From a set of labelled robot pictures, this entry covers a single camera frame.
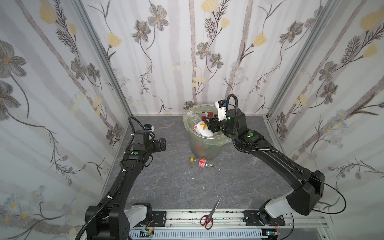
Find yellow tea bottle red label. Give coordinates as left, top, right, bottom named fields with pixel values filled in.
left=202, top=111, right=214, bottom=120

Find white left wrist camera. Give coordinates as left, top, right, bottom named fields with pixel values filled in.
left=144, top=124, right=155, bottom=132

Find green plastic bin liner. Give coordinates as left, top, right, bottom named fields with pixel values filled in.
left=183, top=104, right=232, bottom=149

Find red handled scissors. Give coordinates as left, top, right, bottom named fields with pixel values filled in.
left=200, top=198, right=222, bottom=230

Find small yellow cap bottle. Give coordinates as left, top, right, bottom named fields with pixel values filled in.
left=190, top=158, right=214, bottom=169

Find aluminium rail base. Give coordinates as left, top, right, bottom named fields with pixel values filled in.
left=78, top=208, right=326, bottom=240

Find green mesh waste bin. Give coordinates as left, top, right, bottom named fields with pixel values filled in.
left=183, top=104, right=232, bottom=160

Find clear bottle red white label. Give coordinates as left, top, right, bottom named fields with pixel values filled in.
left=187, top=111, right=202, bottom=125

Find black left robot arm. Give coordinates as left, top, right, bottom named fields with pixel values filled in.
left=75, top=117, right=167, bottom=240

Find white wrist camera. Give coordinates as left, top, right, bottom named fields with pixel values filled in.
left=144, top=124, right=155, bottom=132
left=215, top=100, right=227, bottom=122

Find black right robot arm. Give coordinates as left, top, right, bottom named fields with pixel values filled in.
left=205, top=94, right=327, bottom=226

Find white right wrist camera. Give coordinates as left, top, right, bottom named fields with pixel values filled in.
left=215, top=100, right=227, bottom=122

